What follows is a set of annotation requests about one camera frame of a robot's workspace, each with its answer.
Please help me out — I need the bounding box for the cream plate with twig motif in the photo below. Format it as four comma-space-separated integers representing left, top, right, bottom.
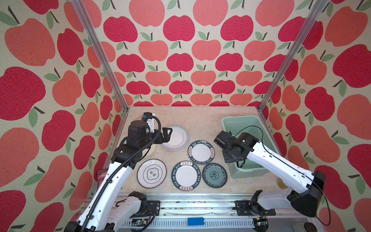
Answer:
141, 144, 157, 160

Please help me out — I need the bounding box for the white fluted plate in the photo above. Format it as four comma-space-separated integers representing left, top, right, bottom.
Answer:
162, 125, 189, 150

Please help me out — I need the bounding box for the mint green plastic bin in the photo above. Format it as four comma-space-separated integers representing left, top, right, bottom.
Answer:
221, 116, 279, 179

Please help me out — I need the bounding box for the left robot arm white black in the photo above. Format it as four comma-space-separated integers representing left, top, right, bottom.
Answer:
64, 115, 173, 232

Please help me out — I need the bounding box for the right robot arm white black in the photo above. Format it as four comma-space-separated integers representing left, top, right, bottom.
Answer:
214, 131, 326, 218

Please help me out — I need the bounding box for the teal blue patterned plate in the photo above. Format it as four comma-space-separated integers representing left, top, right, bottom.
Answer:
203, 163, 228, 188

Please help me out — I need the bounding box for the small green rim lettered plate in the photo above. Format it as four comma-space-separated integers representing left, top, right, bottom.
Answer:
188, 140, 215, 165

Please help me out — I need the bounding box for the white plate black line pattern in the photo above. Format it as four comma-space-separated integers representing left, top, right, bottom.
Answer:
137, 159, 167, 189

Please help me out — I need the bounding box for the large green rim lettered plate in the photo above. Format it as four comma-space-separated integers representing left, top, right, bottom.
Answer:
171, 160, 201, 191

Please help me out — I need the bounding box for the yellow jar white lid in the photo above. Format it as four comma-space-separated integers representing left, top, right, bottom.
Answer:
276, 178, 288, 189

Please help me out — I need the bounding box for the purple snack packet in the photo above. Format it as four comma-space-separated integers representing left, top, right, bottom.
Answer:
97, 169, 108, 182

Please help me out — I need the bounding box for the green circuit board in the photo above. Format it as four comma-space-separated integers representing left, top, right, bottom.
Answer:
131, 218, 148, 227

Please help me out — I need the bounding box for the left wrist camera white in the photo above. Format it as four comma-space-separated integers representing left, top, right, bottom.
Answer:
142, 112, 156, 133

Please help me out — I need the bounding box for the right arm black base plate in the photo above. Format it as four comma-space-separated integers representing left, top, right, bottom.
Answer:
233, 201, 276, 216

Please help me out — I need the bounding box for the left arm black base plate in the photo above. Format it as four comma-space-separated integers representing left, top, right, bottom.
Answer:
131, 201, 161, 218

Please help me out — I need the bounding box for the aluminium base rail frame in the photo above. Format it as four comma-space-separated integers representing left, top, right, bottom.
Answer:
112, 194, 323, 232

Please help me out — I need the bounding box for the left aluminium frame post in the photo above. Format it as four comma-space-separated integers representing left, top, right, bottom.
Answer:
72, 1, 129, 114

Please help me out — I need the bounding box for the aluminium frame post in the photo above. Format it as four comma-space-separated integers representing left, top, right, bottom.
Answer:
258, 0, 329, 110
72, 1, 129, 114

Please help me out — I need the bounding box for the blue block on rail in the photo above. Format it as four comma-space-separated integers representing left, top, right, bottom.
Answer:
187, 217, 205, 227

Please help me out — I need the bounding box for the right aluminium frame post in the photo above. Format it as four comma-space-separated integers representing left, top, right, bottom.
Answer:
258, 0, 329, 110

